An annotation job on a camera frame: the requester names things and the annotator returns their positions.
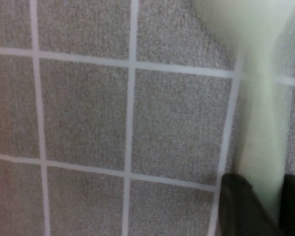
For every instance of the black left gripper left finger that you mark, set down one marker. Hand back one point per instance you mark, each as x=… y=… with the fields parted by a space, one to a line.
x=238 y=211

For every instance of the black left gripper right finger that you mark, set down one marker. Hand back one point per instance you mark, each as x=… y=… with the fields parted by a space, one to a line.
x=293 y=209

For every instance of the mint green plastic spoon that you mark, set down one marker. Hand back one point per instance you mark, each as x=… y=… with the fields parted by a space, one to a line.
x=263 y=123

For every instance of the grey checked tablecloth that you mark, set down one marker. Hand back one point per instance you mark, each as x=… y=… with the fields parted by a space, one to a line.
x=88 y=110

